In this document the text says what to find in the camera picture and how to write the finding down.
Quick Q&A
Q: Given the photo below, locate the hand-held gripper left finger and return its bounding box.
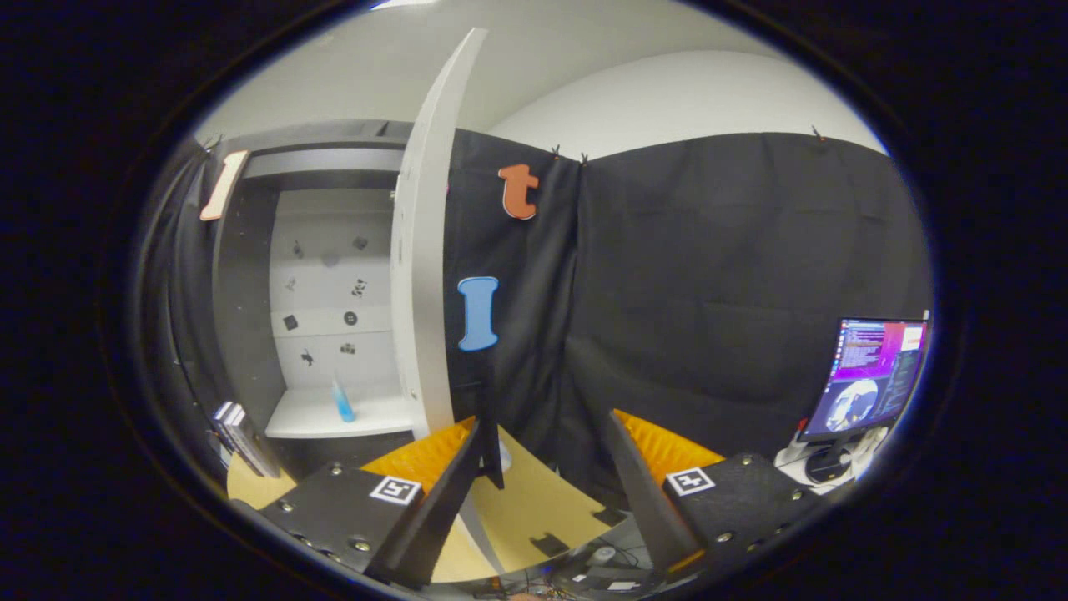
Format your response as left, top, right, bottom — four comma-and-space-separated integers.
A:
229, 416, 483, 589

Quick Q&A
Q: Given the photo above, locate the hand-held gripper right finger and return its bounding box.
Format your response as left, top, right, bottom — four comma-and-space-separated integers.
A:
605, 409, 835, 577

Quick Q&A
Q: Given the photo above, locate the black door handle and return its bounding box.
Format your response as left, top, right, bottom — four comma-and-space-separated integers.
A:
476, 380, 506, 491

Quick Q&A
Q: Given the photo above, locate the blue and white tube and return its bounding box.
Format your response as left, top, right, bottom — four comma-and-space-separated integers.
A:
331, 374, 358, 423

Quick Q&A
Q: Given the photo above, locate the white side desk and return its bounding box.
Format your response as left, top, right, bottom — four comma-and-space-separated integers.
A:
774, 426, 892, 495

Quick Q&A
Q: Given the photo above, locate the grey book set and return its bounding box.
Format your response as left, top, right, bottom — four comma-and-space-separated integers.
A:
211, 401, 282, 479

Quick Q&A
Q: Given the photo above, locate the black backdrop cloth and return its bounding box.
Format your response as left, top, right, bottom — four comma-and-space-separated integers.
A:
138, 129, 934, 502

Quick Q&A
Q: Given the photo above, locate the computer monitor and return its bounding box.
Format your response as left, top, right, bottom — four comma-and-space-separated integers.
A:
795, 316, 929, 485

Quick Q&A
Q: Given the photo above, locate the dark grey cabinet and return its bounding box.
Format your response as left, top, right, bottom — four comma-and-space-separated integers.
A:
210, 119, 418, 464

